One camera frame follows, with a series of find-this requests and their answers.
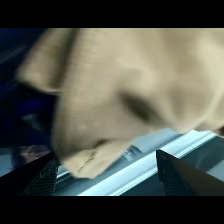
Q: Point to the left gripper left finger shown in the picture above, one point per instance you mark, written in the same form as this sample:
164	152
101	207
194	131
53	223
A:
35	180

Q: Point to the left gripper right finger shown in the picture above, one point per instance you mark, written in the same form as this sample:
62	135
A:
186	179

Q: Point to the beige garment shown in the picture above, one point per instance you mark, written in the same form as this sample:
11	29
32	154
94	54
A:
126	90

